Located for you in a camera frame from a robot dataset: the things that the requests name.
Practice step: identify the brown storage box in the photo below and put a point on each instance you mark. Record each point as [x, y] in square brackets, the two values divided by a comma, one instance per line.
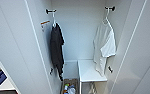
[70, 81]

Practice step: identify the white wardrobe shelf bench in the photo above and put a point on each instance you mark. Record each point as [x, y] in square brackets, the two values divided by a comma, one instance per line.
[92, 70]

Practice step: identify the white wardrobe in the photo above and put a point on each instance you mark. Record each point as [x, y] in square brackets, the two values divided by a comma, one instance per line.
[77, 33]

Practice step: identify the dark wardrobe fitting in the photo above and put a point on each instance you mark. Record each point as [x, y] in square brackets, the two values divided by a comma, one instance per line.
[51, 70]
[110, 69]

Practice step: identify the orange tag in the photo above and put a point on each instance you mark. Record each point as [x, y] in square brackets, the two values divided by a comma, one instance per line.
[45, 23]

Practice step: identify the white wardrobe door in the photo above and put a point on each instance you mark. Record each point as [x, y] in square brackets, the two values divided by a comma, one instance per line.
[137, 50]
[14, 33]

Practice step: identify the white bottle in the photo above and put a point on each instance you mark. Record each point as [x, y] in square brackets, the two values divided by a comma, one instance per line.
[71, 90]

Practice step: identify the black wardrobe hook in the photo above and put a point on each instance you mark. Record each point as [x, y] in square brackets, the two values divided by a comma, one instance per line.
[110, 8]
[50, 11]

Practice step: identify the yellow green small item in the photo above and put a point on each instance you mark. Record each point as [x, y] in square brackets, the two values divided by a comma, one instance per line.
[66, 86]

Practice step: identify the black garment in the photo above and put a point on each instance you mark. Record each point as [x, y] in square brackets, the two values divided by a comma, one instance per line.
[57, 46]

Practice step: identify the white shirt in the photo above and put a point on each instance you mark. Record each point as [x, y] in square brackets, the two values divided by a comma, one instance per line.
[103, 43]

